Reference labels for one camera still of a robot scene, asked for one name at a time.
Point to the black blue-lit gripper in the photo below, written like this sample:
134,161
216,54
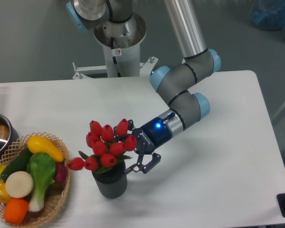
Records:
153,134

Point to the red tulip bouquet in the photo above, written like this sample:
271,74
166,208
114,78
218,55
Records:
108,149

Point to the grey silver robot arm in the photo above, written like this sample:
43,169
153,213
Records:
172,85

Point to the dark grey ribbed vase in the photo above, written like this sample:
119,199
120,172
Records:
113,183

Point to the purple red radish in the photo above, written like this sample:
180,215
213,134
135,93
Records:
61,173

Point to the woven wicker basket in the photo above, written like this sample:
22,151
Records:
56,194

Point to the green bok choy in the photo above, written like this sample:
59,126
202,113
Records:
42,168

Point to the yellow squash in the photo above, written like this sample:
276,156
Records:
38,143

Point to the green cucumber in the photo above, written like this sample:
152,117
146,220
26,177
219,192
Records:
18,164

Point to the cream round radish slice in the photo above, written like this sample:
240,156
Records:
19,184

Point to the orange fruit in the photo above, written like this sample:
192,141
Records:
15,211

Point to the yellow bell pepper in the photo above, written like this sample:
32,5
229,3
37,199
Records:
4,196

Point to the blue plastic bag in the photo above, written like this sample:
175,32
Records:
268,15

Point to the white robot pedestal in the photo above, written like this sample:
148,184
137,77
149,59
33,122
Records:
121,43

